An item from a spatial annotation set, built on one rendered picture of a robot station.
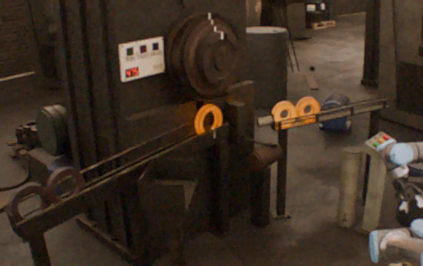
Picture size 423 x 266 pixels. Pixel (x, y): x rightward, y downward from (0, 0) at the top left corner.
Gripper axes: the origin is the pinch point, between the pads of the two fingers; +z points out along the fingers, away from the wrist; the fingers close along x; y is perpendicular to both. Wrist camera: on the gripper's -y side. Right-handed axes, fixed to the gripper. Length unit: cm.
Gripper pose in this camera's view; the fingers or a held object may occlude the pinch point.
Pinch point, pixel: (420, 211)
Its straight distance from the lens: 217.4
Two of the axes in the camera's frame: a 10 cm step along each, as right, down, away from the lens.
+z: 4.5, 8.9, -0.4
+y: -8.1, 3.9, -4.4
